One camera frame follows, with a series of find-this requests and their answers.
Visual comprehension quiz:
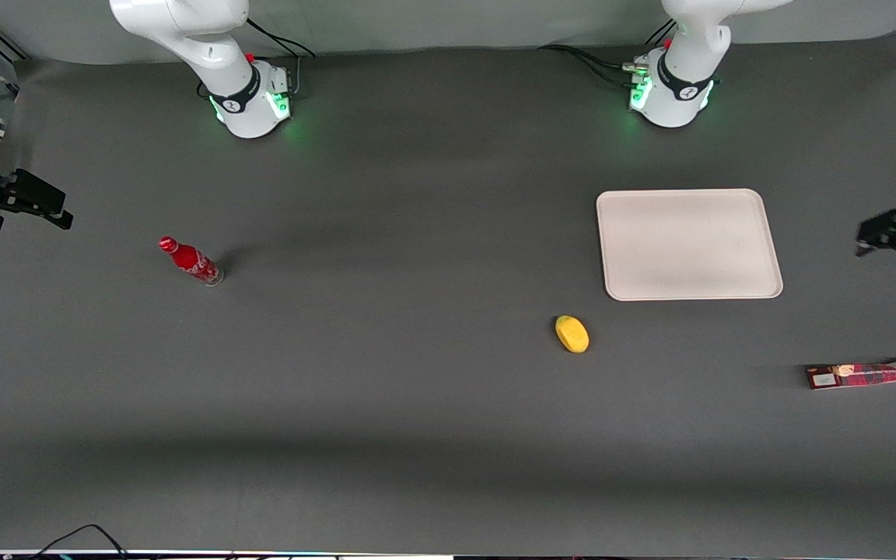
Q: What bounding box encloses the red tartan cookie box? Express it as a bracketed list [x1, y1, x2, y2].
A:
[805, 355, 896, 391]

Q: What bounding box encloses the red cola bottle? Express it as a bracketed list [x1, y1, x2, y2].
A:
[158, 236, 225, 287]

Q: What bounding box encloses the black arm base cable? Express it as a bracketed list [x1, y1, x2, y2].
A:
[537, 44, 645, 88]
[244, 17, 317, 99]

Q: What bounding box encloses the black left arm base cable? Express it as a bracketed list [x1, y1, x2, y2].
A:
[537, 44, 645, 88]

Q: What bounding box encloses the yellow lemon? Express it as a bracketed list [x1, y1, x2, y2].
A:
[555, 314, 590, 355]

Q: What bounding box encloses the beige rectangular plastic tray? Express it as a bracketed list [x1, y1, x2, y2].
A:
[596, 188, 784, 302]

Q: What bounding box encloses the black right arm base cable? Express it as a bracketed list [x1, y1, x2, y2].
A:
[244, 17, 317, 99]

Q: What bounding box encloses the black cable at table edge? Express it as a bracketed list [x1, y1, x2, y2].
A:
[26, 523, 131, 560]

